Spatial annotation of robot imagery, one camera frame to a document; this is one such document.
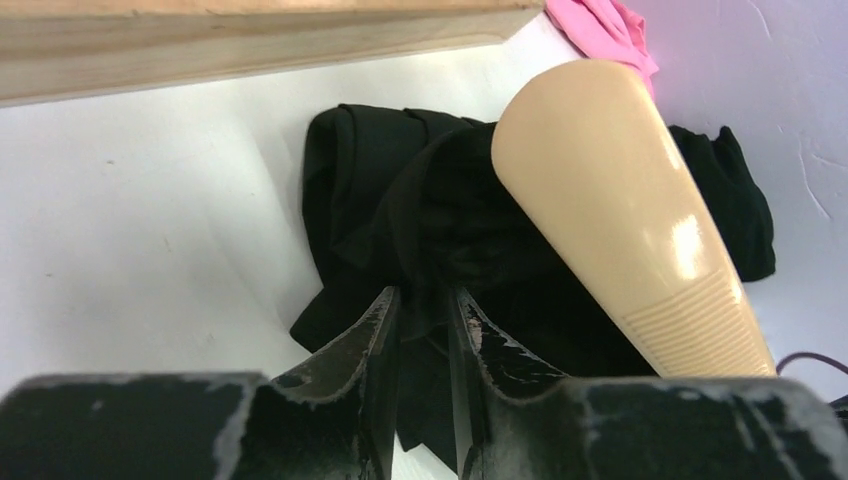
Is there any black pleated skirt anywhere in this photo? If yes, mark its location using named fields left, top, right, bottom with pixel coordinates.
left=291, top=105, right=653, bottom=467

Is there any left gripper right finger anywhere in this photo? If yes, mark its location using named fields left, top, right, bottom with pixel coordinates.
left=448, top=289, right=592, bottom=479

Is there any black garment right side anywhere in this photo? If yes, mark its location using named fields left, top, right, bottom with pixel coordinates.
left=668, top=125, right=776, bottom=283

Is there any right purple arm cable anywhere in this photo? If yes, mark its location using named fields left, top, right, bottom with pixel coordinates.
left=776, top=351, right=848, bottom=378

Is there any pink garment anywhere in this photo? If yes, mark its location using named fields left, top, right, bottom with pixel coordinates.
left=545, top=0, right=659, bottom=97

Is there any wooden hanger rack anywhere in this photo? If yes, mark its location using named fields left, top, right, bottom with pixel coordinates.
left=1, top=1, right=544, bottom=106

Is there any left gripper clear left finger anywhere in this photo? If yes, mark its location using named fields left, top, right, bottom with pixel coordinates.
left=233, top=287, right=401, bottom=479

